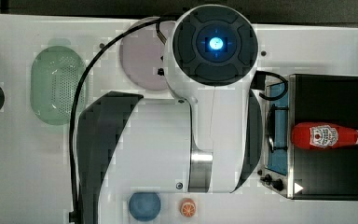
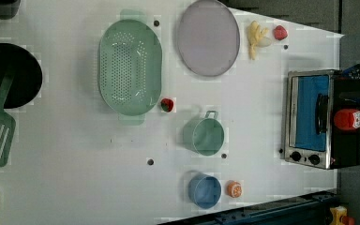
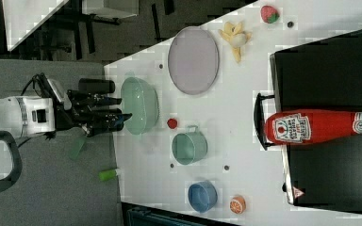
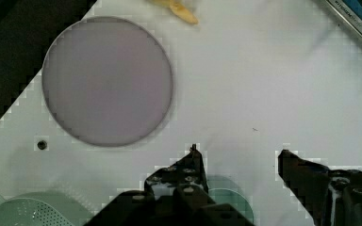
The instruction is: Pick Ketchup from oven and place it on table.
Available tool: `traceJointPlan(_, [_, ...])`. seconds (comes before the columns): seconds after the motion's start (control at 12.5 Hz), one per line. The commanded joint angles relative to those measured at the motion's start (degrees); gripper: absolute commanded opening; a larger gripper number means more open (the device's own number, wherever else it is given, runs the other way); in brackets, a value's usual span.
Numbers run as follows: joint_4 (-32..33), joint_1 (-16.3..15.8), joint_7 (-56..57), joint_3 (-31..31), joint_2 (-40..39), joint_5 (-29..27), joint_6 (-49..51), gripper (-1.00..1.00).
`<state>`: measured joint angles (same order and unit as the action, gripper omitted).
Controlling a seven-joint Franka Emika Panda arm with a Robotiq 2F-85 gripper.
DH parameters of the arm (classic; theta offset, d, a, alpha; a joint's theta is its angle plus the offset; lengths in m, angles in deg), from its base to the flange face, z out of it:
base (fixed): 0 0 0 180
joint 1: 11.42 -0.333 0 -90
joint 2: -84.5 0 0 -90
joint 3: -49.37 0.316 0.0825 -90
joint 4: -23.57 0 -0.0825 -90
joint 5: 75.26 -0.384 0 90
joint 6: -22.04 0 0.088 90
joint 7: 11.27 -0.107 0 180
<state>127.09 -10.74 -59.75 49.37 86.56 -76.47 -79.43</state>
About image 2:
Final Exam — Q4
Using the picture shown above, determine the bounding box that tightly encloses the red ketchup bottle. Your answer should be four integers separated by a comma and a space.
334, 109, 360, 131

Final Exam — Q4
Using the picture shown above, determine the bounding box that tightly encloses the peeled banana toy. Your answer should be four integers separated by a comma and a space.
247, 21, 272, 60

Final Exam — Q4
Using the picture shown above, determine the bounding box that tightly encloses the yellow red clamp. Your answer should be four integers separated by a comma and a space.
329, 206, 355, 225

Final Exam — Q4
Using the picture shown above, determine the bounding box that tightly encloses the blue cup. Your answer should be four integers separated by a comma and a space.
188, 173, 221, 209

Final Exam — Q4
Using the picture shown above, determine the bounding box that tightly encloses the orange slice toy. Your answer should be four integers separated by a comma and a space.
226, 181, 243, 198

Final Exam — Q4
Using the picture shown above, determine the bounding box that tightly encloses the grey round plate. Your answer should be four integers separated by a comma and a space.
176, 0, 240, 77

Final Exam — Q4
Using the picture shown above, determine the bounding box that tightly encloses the black toaster oven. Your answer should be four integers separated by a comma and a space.
282, 69, 360, 170

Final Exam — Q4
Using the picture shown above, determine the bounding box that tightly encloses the green oval colander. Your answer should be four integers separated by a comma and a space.
98, 9, 162, 126

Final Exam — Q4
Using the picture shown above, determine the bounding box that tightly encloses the red strawberry toy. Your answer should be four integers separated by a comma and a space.
274, 25, 288, 40

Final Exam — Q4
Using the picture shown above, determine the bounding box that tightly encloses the blue metal frame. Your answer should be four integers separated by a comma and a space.
159, 191, 339, 225

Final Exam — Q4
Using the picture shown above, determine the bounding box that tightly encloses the black round pan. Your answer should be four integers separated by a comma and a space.
0, 42, 44, 110

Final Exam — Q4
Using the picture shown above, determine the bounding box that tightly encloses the green cup with handle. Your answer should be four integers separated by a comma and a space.
182, 111, 225, 157

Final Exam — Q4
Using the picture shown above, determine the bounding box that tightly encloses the small red green strawberry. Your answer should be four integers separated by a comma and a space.
160, 98, 174, 113

